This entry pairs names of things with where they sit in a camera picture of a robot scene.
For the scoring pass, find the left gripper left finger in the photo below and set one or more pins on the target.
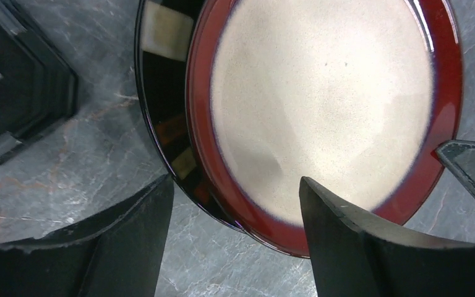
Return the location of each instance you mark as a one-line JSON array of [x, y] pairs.
[[115, 252]]

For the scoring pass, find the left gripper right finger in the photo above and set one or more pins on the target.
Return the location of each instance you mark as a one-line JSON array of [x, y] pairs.
[[354, 252]]

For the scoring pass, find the red rim beige plate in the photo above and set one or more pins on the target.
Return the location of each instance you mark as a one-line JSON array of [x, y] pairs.
[[354, 94]]

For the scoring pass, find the dark brown bottom plate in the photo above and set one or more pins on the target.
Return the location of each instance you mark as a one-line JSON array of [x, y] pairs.
[[163, 31]]

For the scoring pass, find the black poker chip case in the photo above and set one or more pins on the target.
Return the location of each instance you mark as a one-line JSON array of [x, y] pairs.
[[38, 87]]

